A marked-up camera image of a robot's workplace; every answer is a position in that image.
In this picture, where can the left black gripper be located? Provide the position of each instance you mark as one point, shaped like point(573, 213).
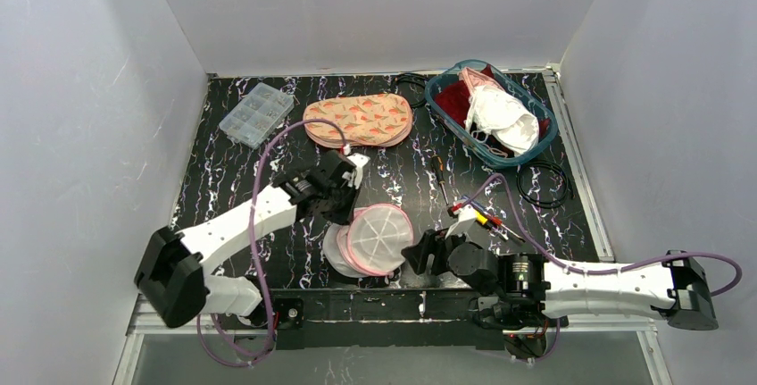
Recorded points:
point(341, 194)

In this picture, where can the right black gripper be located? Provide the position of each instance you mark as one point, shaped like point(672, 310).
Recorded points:
point(436, 249)

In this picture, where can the white round mesh laundry bag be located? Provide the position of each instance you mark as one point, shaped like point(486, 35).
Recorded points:
point(372, 245)

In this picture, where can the floral mesh laundry bag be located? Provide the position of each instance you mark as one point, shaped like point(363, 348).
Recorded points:
point(380, 120)

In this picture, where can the white bra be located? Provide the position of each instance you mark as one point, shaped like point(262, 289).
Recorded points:
point(496, 113)

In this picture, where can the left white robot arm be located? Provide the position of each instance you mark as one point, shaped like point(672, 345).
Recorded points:
point(177, 274)

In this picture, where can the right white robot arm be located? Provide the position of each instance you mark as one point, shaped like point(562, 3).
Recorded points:
point(673, 289)

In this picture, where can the pink bra in basin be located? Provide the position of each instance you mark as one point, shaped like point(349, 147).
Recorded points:
point(472, 78)

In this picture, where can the clear plastic compartment box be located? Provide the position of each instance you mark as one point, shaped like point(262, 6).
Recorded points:
point(257, 114)

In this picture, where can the black yellow screwdriver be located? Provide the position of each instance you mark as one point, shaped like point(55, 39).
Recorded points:
point(438, 169)

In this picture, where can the teal plastic basin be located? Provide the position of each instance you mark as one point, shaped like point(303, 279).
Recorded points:
point(492, 157)

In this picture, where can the dark red cloth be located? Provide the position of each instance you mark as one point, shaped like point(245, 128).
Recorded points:
point(454, 101)

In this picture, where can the yellow handled screwdriver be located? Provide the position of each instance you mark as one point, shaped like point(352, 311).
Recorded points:
point(487, 222)

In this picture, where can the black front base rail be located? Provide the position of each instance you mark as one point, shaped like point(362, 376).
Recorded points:
point(391, 318)

